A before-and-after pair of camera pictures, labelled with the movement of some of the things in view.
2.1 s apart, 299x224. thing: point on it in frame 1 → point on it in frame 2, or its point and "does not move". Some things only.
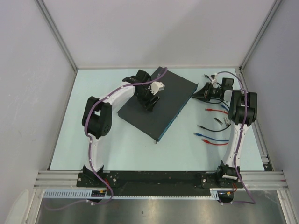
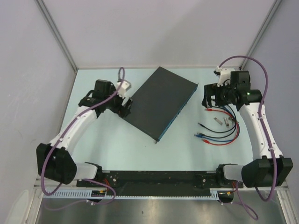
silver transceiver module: (218, 121) does not move
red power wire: (208, 142) does not move
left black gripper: (149, 105) → (122, 111)
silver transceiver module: (226, 121) does not move
